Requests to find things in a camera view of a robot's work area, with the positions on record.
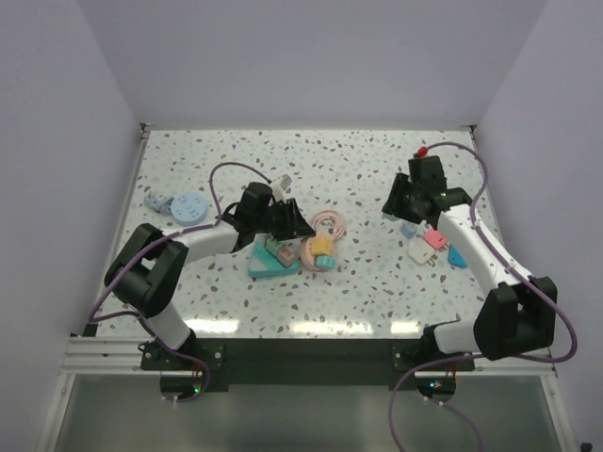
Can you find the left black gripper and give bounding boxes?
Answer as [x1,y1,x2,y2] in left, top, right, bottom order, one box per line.
[253,198,315,240]

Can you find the pink round power strip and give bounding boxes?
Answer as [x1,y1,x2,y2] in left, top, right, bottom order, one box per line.
[300,237,323,271]

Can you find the blue square plug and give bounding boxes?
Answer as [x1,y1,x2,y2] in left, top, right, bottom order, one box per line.
[448,246,467,268]

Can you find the blue round power strip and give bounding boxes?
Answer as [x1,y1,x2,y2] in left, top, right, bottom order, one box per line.
[170,192,208,227]

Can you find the blue cord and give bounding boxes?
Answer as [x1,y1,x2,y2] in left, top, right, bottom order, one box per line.
[143,190,174,216]

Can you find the yellow plug adapter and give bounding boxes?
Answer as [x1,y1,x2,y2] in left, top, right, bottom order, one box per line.
[310,236,333,256]

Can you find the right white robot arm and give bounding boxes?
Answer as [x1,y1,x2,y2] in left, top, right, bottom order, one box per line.
[382,155,558,370]

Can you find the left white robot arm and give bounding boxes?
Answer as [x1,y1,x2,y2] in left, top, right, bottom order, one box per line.
[104,182,316,369]

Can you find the light green plug adapter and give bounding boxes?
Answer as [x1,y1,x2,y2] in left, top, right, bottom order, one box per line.
[265,237,284,257]

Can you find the brownish pink plug adapter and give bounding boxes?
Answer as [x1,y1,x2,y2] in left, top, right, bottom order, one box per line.
[276,247,296,268]

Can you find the teal triangular power strip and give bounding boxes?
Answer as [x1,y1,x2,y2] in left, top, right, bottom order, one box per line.
[248,236,299,279]

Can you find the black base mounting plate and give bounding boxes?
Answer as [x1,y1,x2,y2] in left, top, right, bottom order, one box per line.
[140,336,476,393]

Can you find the pink coiled cord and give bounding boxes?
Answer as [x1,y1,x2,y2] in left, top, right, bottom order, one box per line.
[311,210,349,241]

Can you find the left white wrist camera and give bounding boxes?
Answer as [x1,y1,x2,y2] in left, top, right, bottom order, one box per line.
[269,174,292,202]

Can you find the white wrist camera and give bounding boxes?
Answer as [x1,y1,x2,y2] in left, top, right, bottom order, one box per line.
[414,147,429,158]
[269,174,292,202]

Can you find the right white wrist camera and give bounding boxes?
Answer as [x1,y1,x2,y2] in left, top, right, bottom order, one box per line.
[414,147,429,158]

